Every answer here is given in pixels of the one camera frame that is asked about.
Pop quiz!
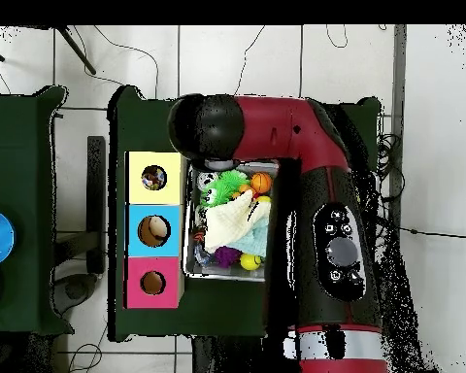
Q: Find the cream yellow cloth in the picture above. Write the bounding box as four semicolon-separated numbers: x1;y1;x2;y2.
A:
203;189;273;254

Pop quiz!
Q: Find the wooden three-hole box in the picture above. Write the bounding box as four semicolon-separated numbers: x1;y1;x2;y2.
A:
123;151;188;310

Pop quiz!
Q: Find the silver mesh bin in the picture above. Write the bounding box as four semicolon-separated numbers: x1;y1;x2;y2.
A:
183;157;281;284

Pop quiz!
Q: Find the green spiky puffer toy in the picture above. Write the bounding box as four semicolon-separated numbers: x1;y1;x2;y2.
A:
198;169;251;208

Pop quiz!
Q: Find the orange toy basketball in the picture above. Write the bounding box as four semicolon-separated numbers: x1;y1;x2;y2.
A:
250;171;274;194

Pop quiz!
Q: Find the light blue cloth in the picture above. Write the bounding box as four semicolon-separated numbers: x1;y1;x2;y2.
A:
228;217;271;258

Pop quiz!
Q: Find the yellow smiley ball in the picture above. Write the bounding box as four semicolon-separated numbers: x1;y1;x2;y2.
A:
239;253;262;272

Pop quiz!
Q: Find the black standing panel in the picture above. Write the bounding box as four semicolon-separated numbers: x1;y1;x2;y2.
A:
85;135;107;275

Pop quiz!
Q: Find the grey round floor stand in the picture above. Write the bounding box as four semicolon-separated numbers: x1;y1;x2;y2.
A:
53;273;98;314

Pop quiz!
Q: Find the long black tripod leg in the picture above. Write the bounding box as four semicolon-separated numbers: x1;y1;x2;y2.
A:
55;25;98;76

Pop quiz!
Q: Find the dark green side tablecloth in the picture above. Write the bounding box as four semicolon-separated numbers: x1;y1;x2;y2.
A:
0;85;76;336

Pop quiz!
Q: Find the thin black floor cable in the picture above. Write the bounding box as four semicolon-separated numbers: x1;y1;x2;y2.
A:
73;25;160;98
234;25;266;96

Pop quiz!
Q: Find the black cable bundle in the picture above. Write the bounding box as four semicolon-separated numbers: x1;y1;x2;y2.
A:
375;133;406;203

